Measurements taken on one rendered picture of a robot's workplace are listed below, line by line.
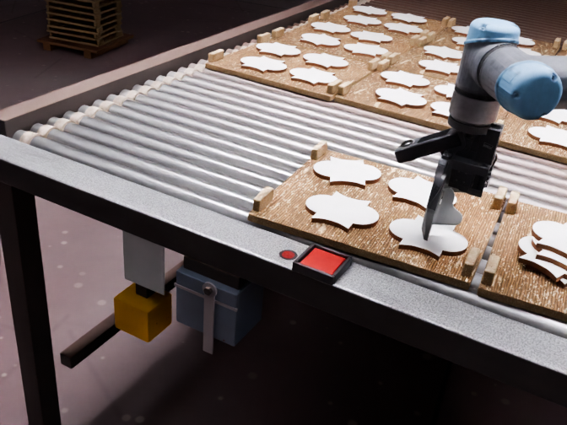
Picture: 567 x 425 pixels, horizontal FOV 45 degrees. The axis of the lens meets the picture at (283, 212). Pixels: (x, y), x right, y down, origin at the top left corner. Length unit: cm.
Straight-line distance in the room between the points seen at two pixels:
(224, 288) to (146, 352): 115
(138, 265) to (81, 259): 146
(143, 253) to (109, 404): 93
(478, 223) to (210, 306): 52
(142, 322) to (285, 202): 38
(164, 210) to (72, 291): 140
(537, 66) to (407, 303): 41
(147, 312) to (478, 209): 68
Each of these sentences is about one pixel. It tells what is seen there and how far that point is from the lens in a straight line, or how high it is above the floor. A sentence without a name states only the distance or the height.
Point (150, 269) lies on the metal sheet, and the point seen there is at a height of 78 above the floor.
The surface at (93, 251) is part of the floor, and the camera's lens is 287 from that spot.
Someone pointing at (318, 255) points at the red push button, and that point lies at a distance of 116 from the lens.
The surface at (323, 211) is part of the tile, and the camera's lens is 126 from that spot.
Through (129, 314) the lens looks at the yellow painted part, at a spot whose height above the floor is 67.
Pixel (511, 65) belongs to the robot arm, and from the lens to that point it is 100.
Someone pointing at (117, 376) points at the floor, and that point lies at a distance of 229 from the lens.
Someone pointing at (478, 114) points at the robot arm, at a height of 120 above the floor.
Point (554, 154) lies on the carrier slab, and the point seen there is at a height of 93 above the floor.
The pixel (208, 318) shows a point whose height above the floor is 76.
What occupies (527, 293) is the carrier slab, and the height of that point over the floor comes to 94.
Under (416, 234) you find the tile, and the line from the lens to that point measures 123.
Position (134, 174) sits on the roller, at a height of 92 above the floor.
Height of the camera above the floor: 156
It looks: 30 degrees down
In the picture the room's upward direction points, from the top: 5 degrees clockwise
